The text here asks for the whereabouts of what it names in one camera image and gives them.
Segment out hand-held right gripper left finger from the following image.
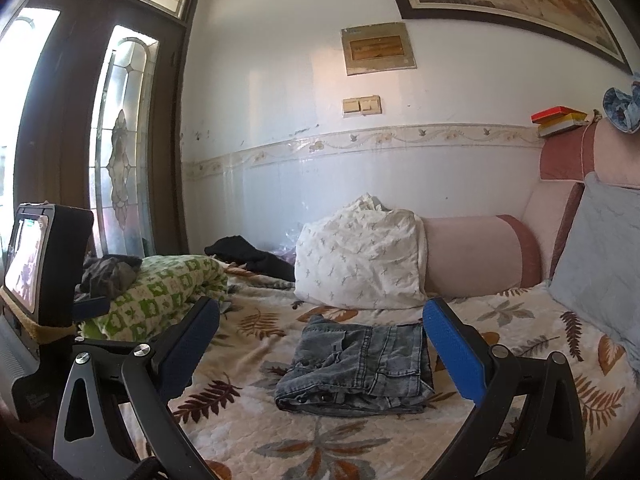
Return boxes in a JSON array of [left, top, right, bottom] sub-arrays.
[[52, 296, 222, 480]]

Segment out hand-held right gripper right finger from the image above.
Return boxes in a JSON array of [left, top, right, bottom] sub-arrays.
[[422, 297, 586, 480]]

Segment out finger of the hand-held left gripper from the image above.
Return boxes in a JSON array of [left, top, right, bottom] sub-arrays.
[[74, 296, 109, 317]]

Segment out light blue denim pants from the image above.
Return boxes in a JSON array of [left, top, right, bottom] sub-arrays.
[[275, 314, 436, 416]]

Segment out dark grey cloth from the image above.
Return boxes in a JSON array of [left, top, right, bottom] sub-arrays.
[[80, 255, 143, 301]]

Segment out green white checked quilt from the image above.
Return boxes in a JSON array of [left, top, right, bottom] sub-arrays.
[[75, 254, 230, 341]]

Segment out pink bolster cushion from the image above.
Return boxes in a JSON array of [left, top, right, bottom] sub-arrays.
[[420, 214, 543, 298]]

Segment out cream leaf print blanket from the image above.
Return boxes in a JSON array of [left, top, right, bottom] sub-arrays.
[[127, 265, 640, 480]]

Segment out black garment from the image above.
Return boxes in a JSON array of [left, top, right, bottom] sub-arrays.
[[204, 235, 297, 282]]

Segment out white floral pillow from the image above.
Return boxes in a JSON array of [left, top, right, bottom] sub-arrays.
[[294, 192, 430, 311]]

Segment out light blue quilted cushion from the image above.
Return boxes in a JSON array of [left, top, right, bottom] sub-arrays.
[[547, 171, 640, 358]]

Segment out pink padded headboard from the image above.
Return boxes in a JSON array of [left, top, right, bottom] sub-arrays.
[[520, 117, 640, 281]]

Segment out red flat box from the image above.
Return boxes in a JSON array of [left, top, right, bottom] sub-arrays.
[[531, 106, 586, 123]]

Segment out blue denim cloth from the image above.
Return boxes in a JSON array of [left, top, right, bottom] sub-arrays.
[[602, 74, 640, 135]]

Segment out beige wall light switch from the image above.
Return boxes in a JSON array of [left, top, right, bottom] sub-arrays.
[[342, 95, 384, 117]]

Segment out small beige wall panel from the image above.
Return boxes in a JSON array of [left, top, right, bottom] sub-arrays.
[[341, 22, 417, 77]]

